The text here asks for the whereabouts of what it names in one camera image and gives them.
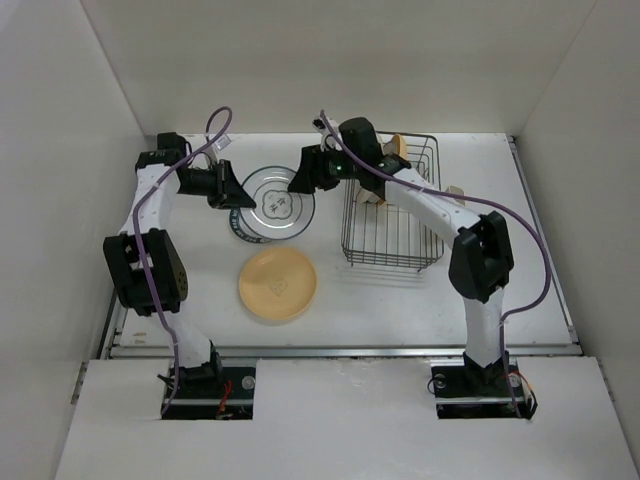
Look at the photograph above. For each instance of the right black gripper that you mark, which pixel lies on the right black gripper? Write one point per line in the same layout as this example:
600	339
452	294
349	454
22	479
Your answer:
312	172

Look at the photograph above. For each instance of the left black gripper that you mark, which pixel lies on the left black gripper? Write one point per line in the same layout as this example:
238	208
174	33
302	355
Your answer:
227	190

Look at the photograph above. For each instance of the dark rimmed lettered plate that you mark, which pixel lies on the dark rimmed lettered plate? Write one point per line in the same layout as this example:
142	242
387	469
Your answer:
237	230

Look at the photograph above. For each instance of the white green rimmed plate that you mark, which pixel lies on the white green rimmed plate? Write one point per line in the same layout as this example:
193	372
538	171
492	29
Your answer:
279	214

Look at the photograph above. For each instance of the beige plate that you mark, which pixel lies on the beige plate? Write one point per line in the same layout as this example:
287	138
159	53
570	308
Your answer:
371	193

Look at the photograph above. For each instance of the yellow plate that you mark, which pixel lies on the yellow plate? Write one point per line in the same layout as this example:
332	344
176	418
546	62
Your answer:
278	284

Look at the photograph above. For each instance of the tan plate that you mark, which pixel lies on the tan plate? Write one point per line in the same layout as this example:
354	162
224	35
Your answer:
396	145

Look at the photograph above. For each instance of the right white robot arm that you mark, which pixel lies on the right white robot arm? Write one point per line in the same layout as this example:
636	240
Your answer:
480	250

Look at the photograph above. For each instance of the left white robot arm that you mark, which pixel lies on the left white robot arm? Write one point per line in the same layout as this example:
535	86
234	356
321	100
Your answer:
147	272

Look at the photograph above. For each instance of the beige cutlery holder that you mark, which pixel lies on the beige cutlery holder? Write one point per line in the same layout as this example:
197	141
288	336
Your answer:
458	194

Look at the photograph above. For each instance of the white foam board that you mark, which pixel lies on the white foam board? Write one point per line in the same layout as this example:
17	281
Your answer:
335	419

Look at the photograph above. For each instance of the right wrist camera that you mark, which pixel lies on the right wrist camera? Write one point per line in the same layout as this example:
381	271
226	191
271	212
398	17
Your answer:
328	141

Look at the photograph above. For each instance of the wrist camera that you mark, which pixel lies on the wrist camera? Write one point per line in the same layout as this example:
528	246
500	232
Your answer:
328	141
215	150

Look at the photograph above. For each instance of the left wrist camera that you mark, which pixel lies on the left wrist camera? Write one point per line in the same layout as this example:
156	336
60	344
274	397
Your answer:
215	150

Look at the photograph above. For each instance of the wire dish rack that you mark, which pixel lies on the wire dish rack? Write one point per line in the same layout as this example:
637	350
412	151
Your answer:
383	234

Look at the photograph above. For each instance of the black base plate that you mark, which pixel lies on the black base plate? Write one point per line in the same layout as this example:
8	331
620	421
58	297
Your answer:
204	393

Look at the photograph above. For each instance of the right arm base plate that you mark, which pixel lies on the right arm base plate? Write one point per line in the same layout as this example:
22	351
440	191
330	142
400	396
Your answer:
464	391

